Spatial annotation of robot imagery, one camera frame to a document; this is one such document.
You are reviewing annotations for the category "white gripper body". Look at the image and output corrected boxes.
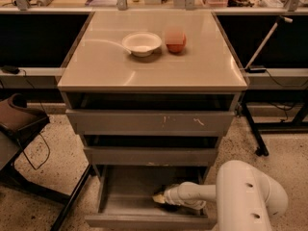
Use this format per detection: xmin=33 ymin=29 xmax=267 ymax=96
xmin=163 ymin=182 xmax=206 ymax=210

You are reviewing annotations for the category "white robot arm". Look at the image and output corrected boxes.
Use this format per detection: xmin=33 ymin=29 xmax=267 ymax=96
xmin=153 ymin=160 xmax=289 ymax=231

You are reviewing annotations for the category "grey bottom drawer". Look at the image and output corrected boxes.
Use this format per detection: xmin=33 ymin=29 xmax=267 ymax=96
xmin=86 ymin=166 xmax=217 ymax=230

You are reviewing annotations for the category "grey drawer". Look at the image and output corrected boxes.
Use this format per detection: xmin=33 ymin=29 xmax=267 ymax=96
xmin=84 ymin=135 xmax=221 ymax=167
xmin=86 ymin=166 xmax=217 ymax=230
xmin=66 ymin=93 xmax=234 ymax=137

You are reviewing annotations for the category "grey middle drawer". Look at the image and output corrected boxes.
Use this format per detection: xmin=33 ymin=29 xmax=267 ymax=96
xmin=84 ymin=135 xmax=221 ymax=167

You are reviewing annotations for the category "grey drawer cabinet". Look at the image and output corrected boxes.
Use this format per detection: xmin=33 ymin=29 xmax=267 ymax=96
xmin=57 ymin=9 xmax=248 ymax=175

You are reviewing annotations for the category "grey top drawer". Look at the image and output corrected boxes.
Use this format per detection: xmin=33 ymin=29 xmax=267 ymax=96
xmin=66 ymin=93 xmax=234 ymax=137

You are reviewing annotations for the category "black power adapter right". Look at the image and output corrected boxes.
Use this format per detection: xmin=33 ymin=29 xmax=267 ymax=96
xmin=245 ymin=65 xmax=267 ymax=73

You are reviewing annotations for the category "black power adapter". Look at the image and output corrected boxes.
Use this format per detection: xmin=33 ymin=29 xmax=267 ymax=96
xmin=0 ymin=65 xmax=20 ymax=74
xmin=245 ymin=65 xmax=267 ymax=73

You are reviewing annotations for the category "white paper bowl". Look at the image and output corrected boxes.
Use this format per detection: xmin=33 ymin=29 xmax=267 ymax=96
xmin=122 ymin=32 xmax=162 ymax=57

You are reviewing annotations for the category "red apple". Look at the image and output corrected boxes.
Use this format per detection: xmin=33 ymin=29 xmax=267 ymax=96
xmin=165 ymin=27 xmax=187 ymax=54

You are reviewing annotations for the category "brown padded chair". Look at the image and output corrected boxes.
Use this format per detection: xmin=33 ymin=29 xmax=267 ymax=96
xmin=0 ymin=93 xmax=49 ymax=143

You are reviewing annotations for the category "black power adapter left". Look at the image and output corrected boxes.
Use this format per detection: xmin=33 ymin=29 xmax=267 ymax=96
xmin=0 ymin=65 xmax=20 ymax=74

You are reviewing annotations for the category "white stick with black tip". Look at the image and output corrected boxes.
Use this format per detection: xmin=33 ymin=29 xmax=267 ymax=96
xmin=244 ymin=15 xmax=293 ymax=71

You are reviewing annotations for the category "black cable on floor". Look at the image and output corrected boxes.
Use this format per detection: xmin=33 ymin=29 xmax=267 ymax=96
xmin=17 ymin=68 xmax=52 ymax=171

